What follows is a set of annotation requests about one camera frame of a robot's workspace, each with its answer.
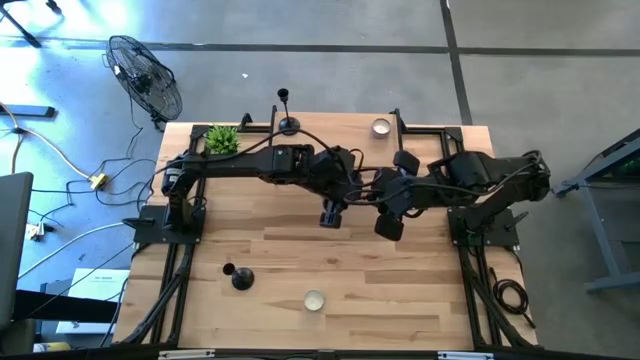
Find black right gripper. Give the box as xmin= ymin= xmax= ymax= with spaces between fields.
xmin=372 ymin=148 xmax=431 ymax=243

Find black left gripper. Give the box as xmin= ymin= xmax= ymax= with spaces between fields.
xmin=304 ymin=144 xmax=359 ymax=230

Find black metal candlestick holder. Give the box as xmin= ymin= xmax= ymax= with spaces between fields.
xmin=221 ymin=261 xmax=256 ymax=292
xmin=276 ymin=87 xmax=303 ymax=137

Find wooden shelf riser black legs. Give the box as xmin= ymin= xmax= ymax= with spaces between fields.
xmin=266 ymin=104 xmax=405 ymax=189

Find green plant in white pot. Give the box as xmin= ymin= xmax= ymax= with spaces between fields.
xmin=203 ymin=123 xmax=242 ymax=156

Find grey metal side table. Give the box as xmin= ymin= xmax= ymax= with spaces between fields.
xmin=551 ymin=127 xmax=640 ymax=295

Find black floor fan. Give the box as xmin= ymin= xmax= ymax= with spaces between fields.
xmin=103 ymin=34 xmax=184 ymax=132

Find white paper sheet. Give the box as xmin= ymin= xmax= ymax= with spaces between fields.
xmin=56 ymin=268 xmax=131 ymax=335

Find black desk beam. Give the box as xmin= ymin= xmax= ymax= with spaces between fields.
xmin=14 ymin=289 xmax=119 ymax=324

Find white power strip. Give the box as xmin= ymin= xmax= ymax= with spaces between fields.
xmin=24 ymin=222 xmax=49 ymax=242

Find yellow object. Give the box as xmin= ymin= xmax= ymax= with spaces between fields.
xmin=32 ymin=341 xmax=72 ymax=354

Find dark grey panel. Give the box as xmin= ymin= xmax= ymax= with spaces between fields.
xmin=0 ymin=172 xmax=34 ymax=332

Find black floor bar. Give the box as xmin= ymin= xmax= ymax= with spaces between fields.
xmin=0 ymin=104 xmax=57 ymax=119

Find black stand legs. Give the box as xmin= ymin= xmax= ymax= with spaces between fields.
xmin=0 ymin=0 xmax=65 ymax=50

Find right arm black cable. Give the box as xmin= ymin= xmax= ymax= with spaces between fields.
xmin=343 ymin=149 xmax=544 ymax=207

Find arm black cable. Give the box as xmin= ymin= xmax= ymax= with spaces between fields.
xmin=343 ymin=149 xmax=544 ymax=207
xmin=149 ymin=128 xmax=366 ymax=174

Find black aluminium table frame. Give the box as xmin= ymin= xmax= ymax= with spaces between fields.
xmin=112 ymin=112 xmax=539 ymax=360

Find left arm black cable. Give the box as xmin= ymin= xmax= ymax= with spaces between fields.
xmin=149 ymin=128 xmax=366 ymax=174

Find coiled black cable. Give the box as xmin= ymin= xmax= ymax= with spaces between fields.
xmin=492 ymin=267 xmax=536 ymax=329

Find black fan power cable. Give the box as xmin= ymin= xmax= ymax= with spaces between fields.
xmin=126 ymin=94 xmax=147 ymax=159

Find white floor cable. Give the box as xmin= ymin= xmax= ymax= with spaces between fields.
xmin=17 ymin=222 xmax=126 ymax=280

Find tan floor cable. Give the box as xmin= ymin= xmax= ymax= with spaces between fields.
xmin=0 ymin=101 xmax=94 ymax=181

